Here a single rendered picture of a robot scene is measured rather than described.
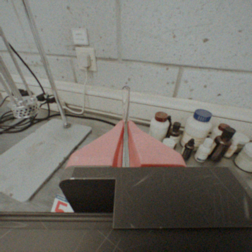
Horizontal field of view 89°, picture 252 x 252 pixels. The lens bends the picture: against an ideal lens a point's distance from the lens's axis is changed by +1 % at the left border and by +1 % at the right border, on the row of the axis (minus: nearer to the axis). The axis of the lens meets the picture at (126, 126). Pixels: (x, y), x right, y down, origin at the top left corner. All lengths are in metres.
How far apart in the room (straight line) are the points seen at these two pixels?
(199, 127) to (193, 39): 0.26
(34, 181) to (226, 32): 0.65
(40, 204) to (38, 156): 0.15
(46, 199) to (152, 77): 0.49
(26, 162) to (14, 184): 0.07
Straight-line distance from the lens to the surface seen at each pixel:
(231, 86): 0.55
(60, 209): 0.35
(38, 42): 0.47
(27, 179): 0.45
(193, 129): 0.44
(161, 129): 0.42
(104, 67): 0.58
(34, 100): 0.43
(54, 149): 0.49
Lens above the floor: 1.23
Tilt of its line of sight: 38 degrees down
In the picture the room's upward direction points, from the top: straight up
